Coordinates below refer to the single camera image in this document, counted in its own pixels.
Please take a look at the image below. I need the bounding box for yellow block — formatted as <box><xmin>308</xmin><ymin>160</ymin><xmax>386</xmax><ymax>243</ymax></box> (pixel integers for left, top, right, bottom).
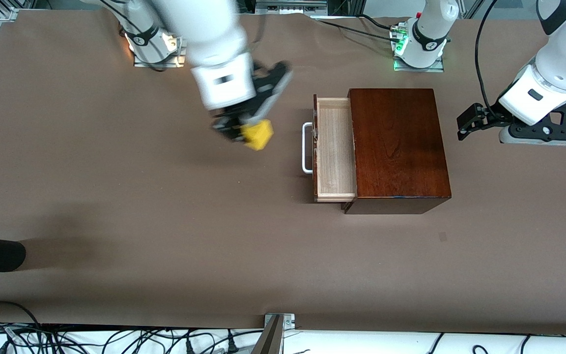
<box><xmin>241</xmin><ymin>119</ymin><xmax>274</xmax><ymax>151</ymax></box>

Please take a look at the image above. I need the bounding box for wooden drawer with white handle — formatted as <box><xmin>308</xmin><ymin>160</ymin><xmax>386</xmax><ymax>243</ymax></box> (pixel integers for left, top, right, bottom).
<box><xmin>302</xmin><ymin>94</ymin><xmax>358</xmax><ymax>203</ymax></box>

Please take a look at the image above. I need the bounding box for dark brown wooden cabinet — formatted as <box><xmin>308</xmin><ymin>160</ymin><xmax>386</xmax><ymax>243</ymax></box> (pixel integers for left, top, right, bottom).
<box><xmin>340</xmin><ymin>88</ymin><xmax>452</xmax><ymax>215</ymax></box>

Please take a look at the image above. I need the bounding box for brown paper table cover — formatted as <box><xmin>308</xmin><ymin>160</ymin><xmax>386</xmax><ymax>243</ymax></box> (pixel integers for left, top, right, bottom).
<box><xmin>0</xmin><ymin>10</ymin><xmax>566</xmax><ymax>336</ymax></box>

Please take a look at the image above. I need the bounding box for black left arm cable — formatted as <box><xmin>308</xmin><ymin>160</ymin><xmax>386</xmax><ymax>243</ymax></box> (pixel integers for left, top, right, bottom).
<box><xmin>475</xmin><ymin>0</ymin><xmax>505</xmax><ymax>118</ymax></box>

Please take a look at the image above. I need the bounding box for aluminium frame structure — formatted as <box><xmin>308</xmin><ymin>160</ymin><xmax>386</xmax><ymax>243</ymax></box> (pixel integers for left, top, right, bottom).
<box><xmin>236</xmin><ymin>0</ymin><xmax>365</xmax><ymax>16</ymax></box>

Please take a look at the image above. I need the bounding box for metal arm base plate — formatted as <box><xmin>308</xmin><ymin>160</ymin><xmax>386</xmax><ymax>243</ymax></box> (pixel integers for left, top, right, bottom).
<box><xmin>391</xmin><ymin>22</ymin><xmax>446</xmax><ymax>73</ymax></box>
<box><xmin>133</xmin><ymin>29</ymin><xmax>189</xmax><ymax>68</ymax></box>

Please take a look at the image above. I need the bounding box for black table cable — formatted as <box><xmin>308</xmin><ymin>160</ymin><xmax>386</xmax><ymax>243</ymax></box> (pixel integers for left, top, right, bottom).
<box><xmin>315</xmin><ymin>19</ymin><xmax>397</xmax><ymax>39</ymax></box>
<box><xmin>354</xmin><ymin>15</ymin><xmax>401</xmax><ymax>31</ymax></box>

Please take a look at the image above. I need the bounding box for silver metal corner bracket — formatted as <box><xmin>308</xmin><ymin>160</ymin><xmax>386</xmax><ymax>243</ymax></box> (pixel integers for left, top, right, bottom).
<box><xmin>264</xmin><ymin>313</ymin><xmax>296</xmax><ymax>330</ymax></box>

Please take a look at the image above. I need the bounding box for aluminium profile post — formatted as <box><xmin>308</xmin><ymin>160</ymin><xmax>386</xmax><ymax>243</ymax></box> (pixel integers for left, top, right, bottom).
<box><xmin>251</xmin><ymin>316</ymin><xmax>284</xmax><ymax>354</ymax></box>

